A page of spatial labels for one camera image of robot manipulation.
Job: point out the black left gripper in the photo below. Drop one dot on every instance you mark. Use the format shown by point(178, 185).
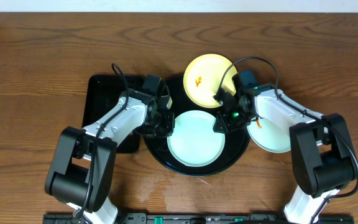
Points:
point(162, 125)

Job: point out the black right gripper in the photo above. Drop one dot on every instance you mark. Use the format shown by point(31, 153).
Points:
point(227, 127)

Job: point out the mint plate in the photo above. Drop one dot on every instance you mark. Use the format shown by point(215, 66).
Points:
point(193, 141)
point(269, 136)

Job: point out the yellow green sponge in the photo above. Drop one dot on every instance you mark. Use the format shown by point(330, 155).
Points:
point(169, 102)

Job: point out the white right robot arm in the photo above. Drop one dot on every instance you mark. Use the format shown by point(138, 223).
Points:
point(324, 163)

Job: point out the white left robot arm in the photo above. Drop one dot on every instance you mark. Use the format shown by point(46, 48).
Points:
point(80, 174)

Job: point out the black round tray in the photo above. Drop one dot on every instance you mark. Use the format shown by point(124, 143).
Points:
point(236, 142)

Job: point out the black rectangular tray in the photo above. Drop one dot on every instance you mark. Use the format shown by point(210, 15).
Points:
point(102, 95)

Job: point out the yellow plate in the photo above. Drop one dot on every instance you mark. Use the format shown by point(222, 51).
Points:
point(202, 79)

